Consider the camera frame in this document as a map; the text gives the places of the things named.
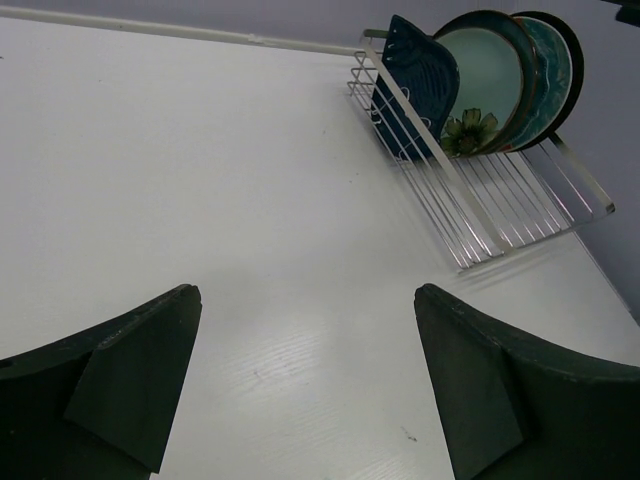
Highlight cream plate with metallic rim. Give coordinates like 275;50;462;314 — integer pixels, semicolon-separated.
512;11;585;150

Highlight navy blue leaf-shaped dish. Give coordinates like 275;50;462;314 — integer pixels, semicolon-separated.
371;15;460;161

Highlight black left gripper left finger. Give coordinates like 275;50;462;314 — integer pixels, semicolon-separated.
1;284;202;479

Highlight light green flower plate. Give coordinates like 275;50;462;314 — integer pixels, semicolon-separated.
436;28;523;157

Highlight teal scalloped plate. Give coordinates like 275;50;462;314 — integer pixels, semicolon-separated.
510;14;573;151

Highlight small dark teal round plate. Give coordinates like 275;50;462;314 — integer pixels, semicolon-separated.
434;10;539;156

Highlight metal wire dish rack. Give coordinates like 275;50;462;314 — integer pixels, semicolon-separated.
348;29;616;270

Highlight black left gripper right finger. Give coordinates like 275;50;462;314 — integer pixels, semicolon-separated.
414;284;639;479

